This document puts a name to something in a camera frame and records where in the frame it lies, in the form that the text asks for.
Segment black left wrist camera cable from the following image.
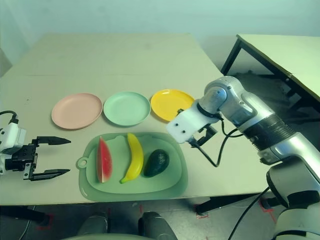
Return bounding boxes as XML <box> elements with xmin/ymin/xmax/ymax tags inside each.
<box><xmin>0</xmin><ymin>110</ymin><xmax>19</xmax><ymax>125</ymax></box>

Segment silver black robot right leg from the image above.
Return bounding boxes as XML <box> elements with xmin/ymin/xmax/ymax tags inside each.
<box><xmin>138</xmin><ymin>211</ymin><xmax>173</xmax><ymax>237</ymax></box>

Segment yellow plastic plate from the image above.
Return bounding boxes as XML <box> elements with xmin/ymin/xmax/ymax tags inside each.
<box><xmin>150</xmin><ymin>88</ymin><xmax>196</xmax><ymax>124</ymax></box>

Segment pink plate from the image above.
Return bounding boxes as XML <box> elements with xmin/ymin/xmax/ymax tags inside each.
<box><xmin>51</xmin><ymin>92</ymin><xmax>103</xmax><ymax>130</ymax></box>

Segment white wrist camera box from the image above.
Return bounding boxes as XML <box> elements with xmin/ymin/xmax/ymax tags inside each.
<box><xmin>166</xmin><ymin>106</ymin><xmax>218</xmax><ymax>144</ymax></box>
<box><xmin>0</xmin><ymin>122</ymin><xmax>27</xmax><ymax>176</ymax></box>

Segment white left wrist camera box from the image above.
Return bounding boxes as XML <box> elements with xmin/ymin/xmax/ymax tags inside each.
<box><xmin>0</xmin><ymin>122</ymin><xmax>27</xmax><ymax>176</ymax></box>

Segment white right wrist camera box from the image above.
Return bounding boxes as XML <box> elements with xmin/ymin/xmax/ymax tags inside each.
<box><xmin>166</xmin><ymin>106</ymin><xmax>218</xmax><ymax>144</ymax></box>

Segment thin grey floor wire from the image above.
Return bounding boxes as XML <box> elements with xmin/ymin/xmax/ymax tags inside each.
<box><xmin>18</xmin><ymin>204</ymin><xmax>36</xmax><ymax>240</ymax></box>

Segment dark green toy avocado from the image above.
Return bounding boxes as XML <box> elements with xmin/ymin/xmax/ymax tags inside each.
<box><xmin>143</xmin><ymin>149</ymin><xmax>170</xmax><ymax>178</ymax></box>

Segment black table foot bar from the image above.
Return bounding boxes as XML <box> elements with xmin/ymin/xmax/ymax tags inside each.
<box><xmin>194</xmin><ymin>191</ymin><xmax>266</xmax><ymax>214</ymax></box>
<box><xmin>0</xmin><ymin>204</ymin><xmax>50</xmax><ymax>225</ymax></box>

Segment toy watermelon slice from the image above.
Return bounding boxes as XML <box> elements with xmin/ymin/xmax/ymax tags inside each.
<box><xmin>96</xmin><ymin>136</ymin><xmax>113</xmax><ymax>184</ymax></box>

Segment thin white floor wire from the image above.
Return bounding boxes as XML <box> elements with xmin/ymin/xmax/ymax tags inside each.
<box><xmin>212</xmin><ymin>199</ymin><xmax>253</xmax><ymax>210</ymax></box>

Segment side table with black frame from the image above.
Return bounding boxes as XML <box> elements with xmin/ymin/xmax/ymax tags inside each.
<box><xmin>221</xmin><ymin>33</ymin><xmax>320</xmax><ymax>111</ymax></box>

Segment black cable by robot torso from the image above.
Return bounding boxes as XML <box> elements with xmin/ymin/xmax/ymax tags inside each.
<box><xmin>228</xmin><ymin>186</ymin><xmax>272</xmax><ymax>240</ymax></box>

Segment mint green plate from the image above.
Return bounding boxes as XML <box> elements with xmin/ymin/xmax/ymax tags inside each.
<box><xmin>103</xmin><ymin>91</ymin><xmax>152</xmax><ymax>126</ymax></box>

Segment green tray with handle hole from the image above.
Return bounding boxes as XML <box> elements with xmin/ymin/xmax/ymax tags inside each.
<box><xmin>76</xmin><ymin>131</ymin><xmax>189</xmax><ymax>202</ymax></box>

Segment grey robot left leg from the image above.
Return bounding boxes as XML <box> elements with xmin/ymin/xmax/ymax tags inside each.
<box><xmin>77</xmin><ymin>212</ymin><xmax>110</xmax><ymax>236</ymax></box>

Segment yellow toy banana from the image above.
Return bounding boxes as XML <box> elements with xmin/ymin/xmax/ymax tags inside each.
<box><xmin>119</xmin><ymin>132</ymin><xmax>145</xmax><ymax>185</ymax></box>

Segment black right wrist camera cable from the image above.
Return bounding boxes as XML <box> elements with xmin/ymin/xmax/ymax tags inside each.
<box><xmin>191</xmin><ymin>129</ymin><xmax>247</xmax><ymax>168</ymax></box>

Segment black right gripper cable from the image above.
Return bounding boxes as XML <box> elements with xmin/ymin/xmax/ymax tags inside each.
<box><xmin>219</xmin><ymin>115</ymin><xmax>247</xmax><ymax>138</ymax></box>

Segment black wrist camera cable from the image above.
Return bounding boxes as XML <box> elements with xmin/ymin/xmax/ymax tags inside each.
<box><xmin>191</xmin><ymin>129</ymin><xmax>247</xmax><ymax>168</ymax></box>
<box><xmin>0</xmin><ymin>110</ymin><xmax>19</xmax><ymax>125</ymax></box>

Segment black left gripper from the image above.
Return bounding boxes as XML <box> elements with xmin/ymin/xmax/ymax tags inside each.
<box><xmin>4</xmin><ymin>136</ymin><xmax>72</xmax><ymax>181</ymax></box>

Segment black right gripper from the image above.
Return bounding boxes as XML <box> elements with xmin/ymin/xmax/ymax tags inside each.
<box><xmin>176</xmin><ymin>108</ymin><xmax>217</xmax><ymax>148</ymax></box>

